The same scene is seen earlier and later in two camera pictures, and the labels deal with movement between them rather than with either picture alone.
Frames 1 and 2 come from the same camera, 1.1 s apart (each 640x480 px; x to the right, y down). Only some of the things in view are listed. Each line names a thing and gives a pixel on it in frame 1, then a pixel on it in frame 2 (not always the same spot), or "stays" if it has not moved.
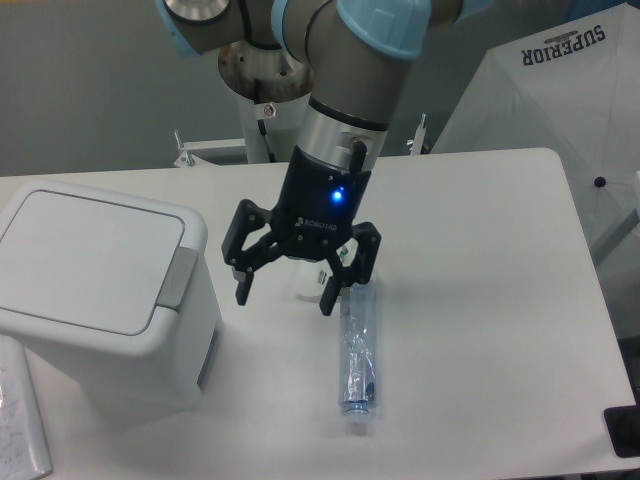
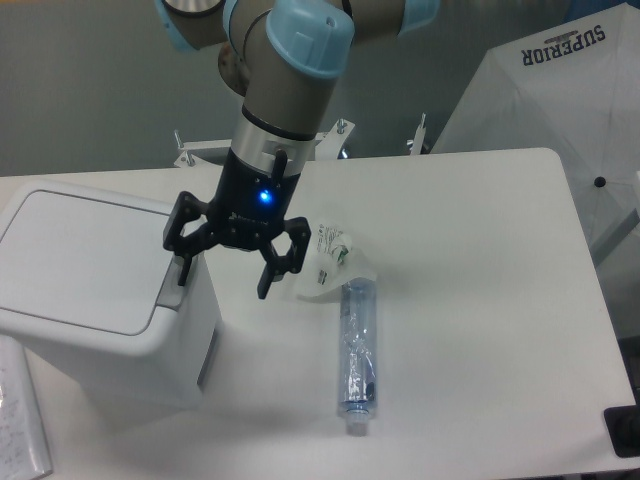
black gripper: x=313 y=218 → x=251 y=199
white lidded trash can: x=118 y=300 stays
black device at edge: x=623 y=427 stays
